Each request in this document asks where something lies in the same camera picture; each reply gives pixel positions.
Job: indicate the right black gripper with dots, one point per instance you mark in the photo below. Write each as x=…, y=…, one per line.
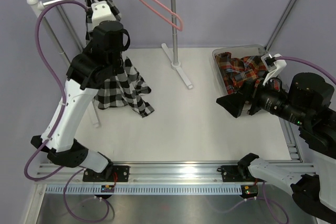
x=233, y=103

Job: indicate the red orange plaid shirt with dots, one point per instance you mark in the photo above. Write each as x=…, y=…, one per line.
x=235, y=71

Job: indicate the pink hanger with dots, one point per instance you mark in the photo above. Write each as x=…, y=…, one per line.
x=157, y=3

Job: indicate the black white checkered shirt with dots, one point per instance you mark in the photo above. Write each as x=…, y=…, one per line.
x=127, y=87

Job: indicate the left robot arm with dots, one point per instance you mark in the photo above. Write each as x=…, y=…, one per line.
x=99, y=61

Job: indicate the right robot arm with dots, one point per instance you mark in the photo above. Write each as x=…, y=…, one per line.
x=306, y=105

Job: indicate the grey plastic bin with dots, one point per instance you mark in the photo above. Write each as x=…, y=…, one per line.
x=238, y=52

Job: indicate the silver white clothes rack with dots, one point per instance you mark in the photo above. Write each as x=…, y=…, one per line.
x=38, y=6

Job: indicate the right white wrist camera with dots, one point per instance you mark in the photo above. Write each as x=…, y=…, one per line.
x=274, y=65

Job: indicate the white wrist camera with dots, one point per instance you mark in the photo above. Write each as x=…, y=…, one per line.
x=274, y=65
x=101, y=12

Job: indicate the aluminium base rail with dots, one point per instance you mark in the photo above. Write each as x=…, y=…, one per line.
x=189, y=150

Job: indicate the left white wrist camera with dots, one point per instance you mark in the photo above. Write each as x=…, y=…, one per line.
x=101, y=12

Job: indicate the white slotted cable duct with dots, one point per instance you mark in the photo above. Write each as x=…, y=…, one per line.
x=123, y=189

